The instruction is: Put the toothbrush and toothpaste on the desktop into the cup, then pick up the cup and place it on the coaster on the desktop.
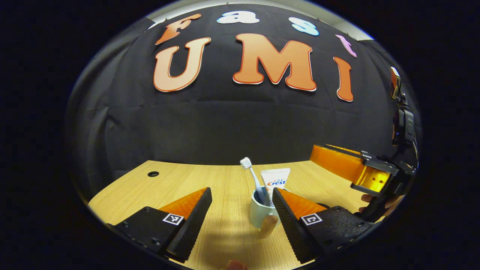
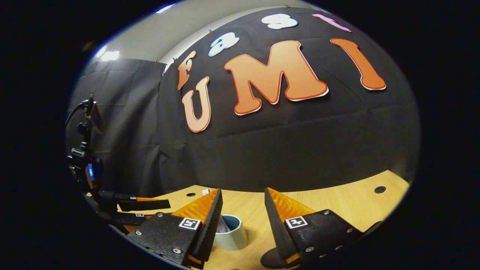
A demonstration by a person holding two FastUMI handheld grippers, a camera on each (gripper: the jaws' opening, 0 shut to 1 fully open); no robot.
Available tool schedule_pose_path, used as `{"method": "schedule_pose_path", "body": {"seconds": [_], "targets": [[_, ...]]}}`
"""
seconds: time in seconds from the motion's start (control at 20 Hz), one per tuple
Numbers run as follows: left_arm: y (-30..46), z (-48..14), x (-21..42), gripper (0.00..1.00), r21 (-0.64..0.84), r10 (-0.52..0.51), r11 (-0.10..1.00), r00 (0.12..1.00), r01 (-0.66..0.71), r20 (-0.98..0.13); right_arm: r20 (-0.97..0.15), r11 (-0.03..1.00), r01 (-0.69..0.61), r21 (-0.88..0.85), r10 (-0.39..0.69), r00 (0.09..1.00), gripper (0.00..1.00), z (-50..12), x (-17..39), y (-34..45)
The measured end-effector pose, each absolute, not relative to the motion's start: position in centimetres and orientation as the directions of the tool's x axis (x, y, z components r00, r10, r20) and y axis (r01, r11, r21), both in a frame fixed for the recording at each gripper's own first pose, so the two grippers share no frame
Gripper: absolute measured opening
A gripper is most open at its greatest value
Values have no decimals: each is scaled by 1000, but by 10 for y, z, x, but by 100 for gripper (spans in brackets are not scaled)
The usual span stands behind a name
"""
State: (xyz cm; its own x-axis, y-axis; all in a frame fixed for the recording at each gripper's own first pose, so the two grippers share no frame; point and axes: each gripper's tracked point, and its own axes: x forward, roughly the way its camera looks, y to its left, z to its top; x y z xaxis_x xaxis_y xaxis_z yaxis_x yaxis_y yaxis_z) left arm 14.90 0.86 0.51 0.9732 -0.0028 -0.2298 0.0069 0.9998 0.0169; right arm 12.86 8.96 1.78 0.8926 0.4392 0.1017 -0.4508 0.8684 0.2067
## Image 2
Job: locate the wooden desktop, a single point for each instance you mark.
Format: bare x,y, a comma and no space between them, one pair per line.
337,206

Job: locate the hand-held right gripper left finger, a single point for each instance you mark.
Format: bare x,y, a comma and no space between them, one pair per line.
213,221

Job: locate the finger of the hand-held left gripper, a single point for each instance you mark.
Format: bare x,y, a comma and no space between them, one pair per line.
146,204
131,218

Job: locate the ceiling light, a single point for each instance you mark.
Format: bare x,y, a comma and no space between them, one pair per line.
109,55

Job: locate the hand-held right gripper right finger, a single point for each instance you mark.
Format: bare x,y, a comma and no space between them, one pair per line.
275,225

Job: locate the dark brown round coaster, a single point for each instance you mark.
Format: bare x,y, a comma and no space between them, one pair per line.
272,258

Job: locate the black backdrop cloth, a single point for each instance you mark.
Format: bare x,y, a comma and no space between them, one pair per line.
281,150

